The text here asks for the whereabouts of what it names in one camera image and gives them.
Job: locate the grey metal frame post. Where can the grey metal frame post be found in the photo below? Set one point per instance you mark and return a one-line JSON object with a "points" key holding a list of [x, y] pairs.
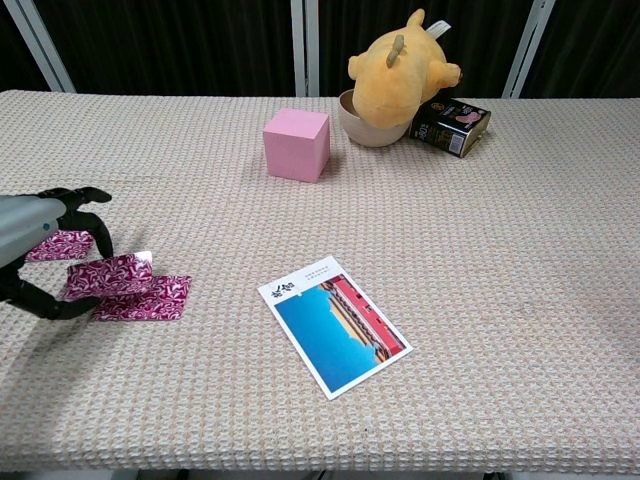
{"points": [[305, 50], [40, 50], [522, 65]]}

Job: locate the pink cube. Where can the pink cube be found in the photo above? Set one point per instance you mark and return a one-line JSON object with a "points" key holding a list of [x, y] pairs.
{"points": [[295, 150]]}

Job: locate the beige woven tablecloth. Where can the beige woven tablecloth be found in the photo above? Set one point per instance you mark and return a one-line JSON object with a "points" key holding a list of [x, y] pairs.
{"points": [[450, 300]]}

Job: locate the black curtain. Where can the black curtain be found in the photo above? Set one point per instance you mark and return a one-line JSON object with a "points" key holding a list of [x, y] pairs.
{"points": [[480, 30], [200, 45], [12, 60], [600, 45]]}

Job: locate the black printed box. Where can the black printed box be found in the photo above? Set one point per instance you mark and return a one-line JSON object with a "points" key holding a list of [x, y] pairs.
{"points": [[450, 130]]}

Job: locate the blue and red postcard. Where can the blue and red postcard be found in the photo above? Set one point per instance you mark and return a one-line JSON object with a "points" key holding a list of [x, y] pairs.
{"points": [[330, 330]]}

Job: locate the yellow plush toy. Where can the yellow plush toy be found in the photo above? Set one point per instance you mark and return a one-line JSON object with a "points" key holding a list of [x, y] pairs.
{"points": [[395, 75]]}

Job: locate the beige bowl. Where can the beige bowl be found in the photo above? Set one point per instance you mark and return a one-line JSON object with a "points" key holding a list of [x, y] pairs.
{"points": [[370, 136]]}

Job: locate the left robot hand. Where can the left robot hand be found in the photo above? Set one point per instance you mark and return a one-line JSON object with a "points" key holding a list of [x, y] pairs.
{"points": [[25, 225]]}

